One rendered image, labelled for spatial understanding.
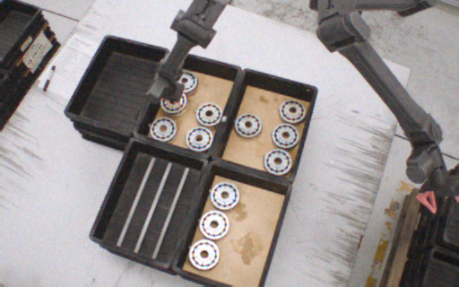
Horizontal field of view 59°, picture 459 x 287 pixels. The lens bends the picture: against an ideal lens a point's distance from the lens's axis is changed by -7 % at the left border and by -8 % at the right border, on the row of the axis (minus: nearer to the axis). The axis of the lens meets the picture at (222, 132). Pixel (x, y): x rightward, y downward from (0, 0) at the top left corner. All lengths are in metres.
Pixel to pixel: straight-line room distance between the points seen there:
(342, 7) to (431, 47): 2.29
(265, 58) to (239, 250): 0.90
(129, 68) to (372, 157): 1.08
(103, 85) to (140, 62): 0.18
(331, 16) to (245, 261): 0.88
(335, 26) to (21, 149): 1.46
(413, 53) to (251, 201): 1.92
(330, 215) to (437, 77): 1.64
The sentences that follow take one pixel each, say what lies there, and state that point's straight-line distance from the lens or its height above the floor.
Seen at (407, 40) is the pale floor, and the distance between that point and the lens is 3.19.
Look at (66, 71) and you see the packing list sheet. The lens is 2.11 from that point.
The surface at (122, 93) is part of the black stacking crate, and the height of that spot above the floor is 0.83.
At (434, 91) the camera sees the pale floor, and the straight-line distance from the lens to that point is 3.02.
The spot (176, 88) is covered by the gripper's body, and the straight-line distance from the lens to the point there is 1.58.
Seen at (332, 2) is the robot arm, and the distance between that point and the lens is 1.00.
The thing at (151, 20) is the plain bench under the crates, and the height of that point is 0.70.
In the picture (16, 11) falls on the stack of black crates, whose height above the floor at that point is 0.49.
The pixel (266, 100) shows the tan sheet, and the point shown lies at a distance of 1.72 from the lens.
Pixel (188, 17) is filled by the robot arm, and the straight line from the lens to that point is 1.06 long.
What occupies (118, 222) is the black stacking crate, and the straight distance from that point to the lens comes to 1.59.
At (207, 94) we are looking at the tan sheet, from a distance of 1.74.
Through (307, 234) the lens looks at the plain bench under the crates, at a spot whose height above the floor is 0.70.
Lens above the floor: 2.32
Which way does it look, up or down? 64 degrees down
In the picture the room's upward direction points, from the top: 3 degrees counter-clockwise
